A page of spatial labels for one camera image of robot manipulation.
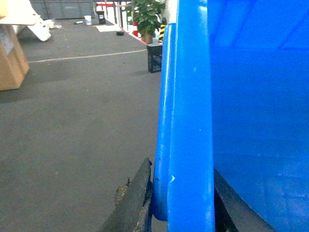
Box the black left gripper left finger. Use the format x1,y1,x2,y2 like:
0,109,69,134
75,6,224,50
98,158,153,232

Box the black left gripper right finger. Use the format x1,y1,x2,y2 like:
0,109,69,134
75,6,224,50
214,170,275,232

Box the large blue plastic crate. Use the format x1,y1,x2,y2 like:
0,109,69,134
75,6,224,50
153,0,309,232

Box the open brown cardboard box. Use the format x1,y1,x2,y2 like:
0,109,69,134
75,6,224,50
0,0,40,91

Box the black plastic crate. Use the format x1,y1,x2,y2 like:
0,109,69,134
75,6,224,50
147,43,163,73

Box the green potted plant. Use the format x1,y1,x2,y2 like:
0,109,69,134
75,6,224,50
125,0,166,44

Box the white cup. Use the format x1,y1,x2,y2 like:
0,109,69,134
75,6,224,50
84,15,92,25

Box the grey storage bin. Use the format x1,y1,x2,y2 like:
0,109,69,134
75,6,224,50
30,0,95,19

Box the white foam piece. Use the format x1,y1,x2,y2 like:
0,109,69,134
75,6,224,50
12,0,51,42

